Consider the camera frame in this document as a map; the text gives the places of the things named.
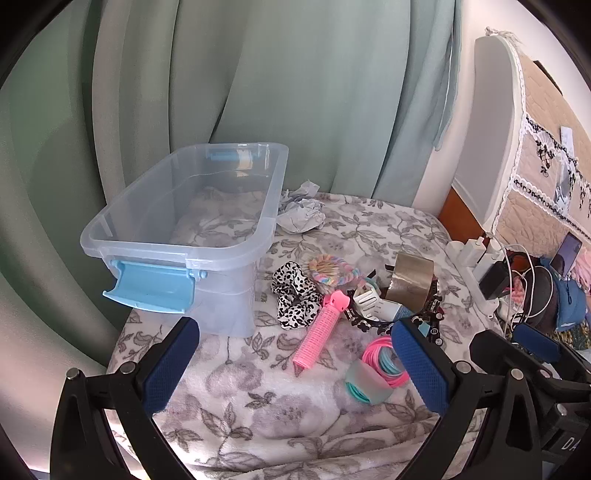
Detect white headboard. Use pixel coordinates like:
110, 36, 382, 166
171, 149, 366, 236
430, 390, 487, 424
455, 34, 525, 232

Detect blue cap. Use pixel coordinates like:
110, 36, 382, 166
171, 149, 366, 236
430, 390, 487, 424
551, 277, 591, 333

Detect pink hair roller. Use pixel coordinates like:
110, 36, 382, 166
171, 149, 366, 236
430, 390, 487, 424
292, 292, 348, 371

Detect white power strip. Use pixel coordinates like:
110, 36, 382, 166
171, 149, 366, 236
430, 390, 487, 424
445, 235, 513, 319

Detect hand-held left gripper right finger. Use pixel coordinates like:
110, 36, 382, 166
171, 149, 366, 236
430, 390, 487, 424
392, 316, 546, 480

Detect small white paper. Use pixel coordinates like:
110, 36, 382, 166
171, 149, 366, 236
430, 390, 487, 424
281, 181, 320, 204

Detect clear plastic container blue latches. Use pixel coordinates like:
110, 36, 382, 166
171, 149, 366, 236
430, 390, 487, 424
79, 143, 290, 337

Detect white blue small packet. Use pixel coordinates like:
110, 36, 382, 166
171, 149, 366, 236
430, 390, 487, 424
379, 300, 413, 322

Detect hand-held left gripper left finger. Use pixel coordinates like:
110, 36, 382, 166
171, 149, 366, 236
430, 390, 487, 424
50, 316, 200, 480

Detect brown packing tape roll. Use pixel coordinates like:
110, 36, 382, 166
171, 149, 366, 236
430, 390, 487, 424
385, 252, 435, 309

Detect black round bag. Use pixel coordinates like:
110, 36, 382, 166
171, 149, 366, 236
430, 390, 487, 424
512, 265, 557, 324

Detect white charger plug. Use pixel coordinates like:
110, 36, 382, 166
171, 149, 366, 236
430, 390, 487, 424
480, 240, 506, 278
464, 237, 485, 268

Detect brown wooden bed frame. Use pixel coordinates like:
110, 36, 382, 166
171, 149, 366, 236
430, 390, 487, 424
438, 182, 490, 241

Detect white cable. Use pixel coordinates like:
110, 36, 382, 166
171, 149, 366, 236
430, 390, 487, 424
485, 231, 532, 324

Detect black power adapter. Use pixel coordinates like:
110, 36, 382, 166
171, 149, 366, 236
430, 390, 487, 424
479, 261, 511, 301

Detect large white paper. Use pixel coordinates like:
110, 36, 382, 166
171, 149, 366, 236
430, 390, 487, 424
276, 199, 327, 233

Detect beige quilted lace organizer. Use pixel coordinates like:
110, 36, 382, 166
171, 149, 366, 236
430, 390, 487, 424
485, 28, 591, 287

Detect white claw hair clip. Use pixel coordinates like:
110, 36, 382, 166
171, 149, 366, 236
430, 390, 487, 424
353, 281, 384, 321

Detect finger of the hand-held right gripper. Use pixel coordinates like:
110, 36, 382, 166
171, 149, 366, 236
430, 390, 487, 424
512, 322, 591, 385
468, 328, 561, 385

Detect pastel rainbow scrunchie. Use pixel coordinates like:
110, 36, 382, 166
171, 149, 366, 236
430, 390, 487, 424
308, 253, 370, 296

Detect smartphone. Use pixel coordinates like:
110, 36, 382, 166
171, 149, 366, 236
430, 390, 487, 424
556, 233, 583, 280

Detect black flower headband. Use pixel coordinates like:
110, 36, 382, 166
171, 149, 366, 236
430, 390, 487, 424
346, 277, 446, 344

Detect grey floral blanket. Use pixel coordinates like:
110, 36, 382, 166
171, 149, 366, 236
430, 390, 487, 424
106, 188, 490, 480

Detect leopard print scrunchie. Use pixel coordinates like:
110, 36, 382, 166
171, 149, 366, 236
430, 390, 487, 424
271, 261, 321, 330

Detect pink hair ties bundle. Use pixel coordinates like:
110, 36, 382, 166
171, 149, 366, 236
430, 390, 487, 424
361, 336, 409, 387

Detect green curtain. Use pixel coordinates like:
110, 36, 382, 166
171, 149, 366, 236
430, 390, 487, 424
0, 0, 465, 384

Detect teal translucent hair roller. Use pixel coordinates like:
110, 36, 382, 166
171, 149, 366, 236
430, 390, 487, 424
344, 359, 393, 406

